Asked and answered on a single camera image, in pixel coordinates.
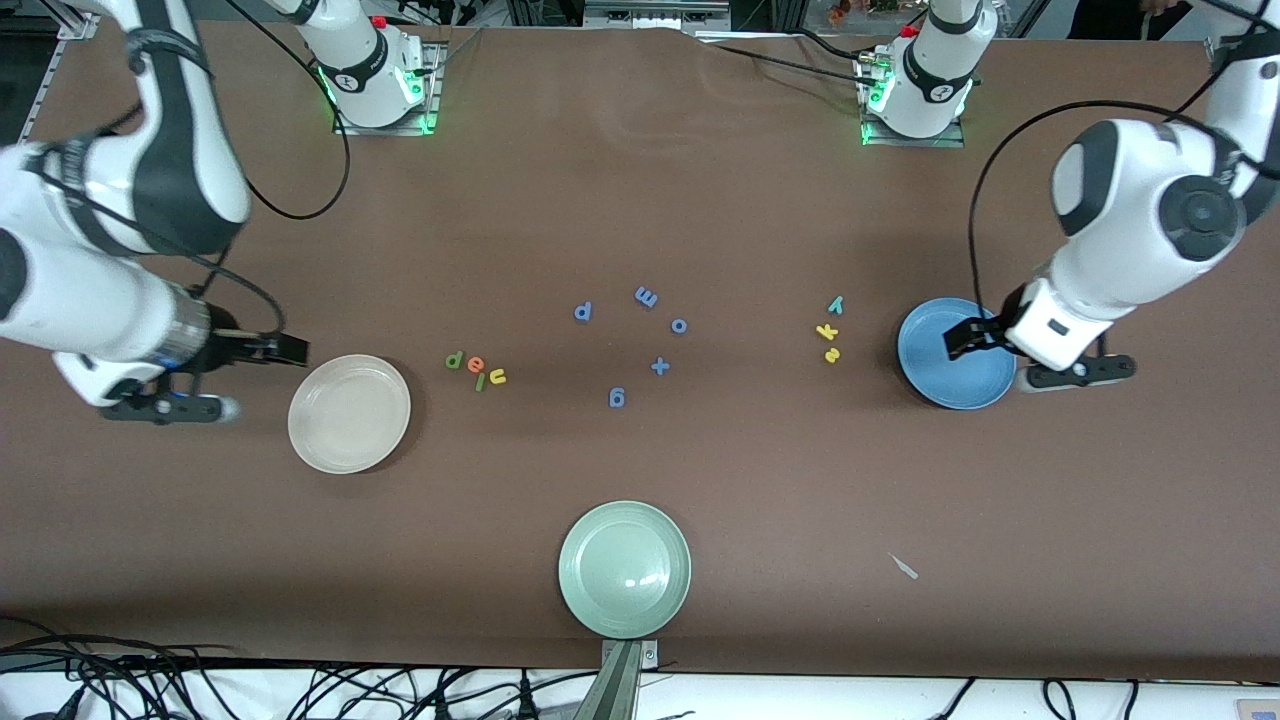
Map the blue round plate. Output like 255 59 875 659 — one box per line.
896 297 1018 411

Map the beige round plate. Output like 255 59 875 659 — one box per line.
287 354 412 475

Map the person in dark clothes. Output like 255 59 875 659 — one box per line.
1065 0 1206 41

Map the pale green round plate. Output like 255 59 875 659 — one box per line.
558 500 693 640

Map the grey metal box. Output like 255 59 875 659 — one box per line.
585 0 731 29

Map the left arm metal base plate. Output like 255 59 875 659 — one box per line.
860 50 967 149

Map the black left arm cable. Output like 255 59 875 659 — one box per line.
965 0 1280 326

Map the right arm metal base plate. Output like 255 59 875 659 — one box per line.
333 42 443 137

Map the black base cable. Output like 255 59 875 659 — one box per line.
425 28 486 76
785 28 881 66
700 40 871 86

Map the metal clamp bracket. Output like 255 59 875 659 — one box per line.
600 640 660 671

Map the grey camera support bar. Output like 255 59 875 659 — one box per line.
572 645 641 720

